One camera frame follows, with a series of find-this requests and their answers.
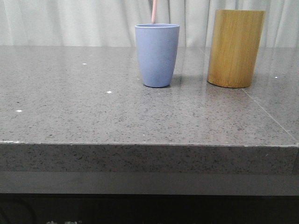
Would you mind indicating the blue plastic cup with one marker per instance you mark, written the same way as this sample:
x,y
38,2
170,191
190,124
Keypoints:
x,y
157,46

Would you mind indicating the pink chopstick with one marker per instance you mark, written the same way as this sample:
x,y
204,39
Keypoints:
x,y
154,12

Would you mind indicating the bamboo cylinder holder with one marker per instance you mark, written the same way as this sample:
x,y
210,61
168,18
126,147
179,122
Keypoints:
x,y
235,44

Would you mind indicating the white curtain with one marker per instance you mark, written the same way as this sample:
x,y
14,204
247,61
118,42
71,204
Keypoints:
x,y
112,22

